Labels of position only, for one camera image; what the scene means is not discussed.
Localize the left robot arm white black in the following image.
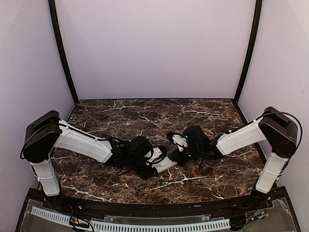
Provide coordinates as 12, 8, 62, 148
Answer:
20, 110, 161, 211

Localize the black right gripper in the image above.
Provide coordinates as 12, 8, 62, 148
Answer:
170, 145, 203, 166

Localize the black front frame rail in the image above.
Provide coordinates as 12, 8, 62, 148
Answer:
26, 187, 287, 218

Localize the white slotted cable duct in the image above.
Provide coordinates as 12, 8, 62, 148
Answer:
31, 206, 230, 232

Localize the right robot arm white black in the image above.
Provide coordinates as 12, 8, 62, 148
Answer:
167, 106, 303, 210

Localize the white remote control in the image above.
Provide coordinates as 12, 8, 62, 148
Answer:
152, 157, 177, 173

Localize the small circuit board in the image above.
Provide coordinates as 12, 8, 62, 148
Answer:
69, 217, 90, 228

